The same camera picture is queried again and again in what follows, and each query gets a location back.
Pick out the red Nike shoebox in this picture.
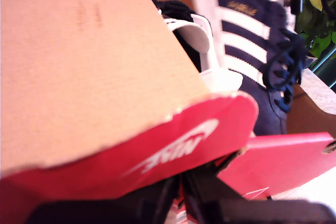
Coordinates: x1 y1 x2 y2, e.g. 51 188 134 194
0 0 336 209

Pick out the green leafy houseplant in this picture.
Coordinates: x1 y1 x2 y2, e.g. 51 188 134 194
296 0 336 59

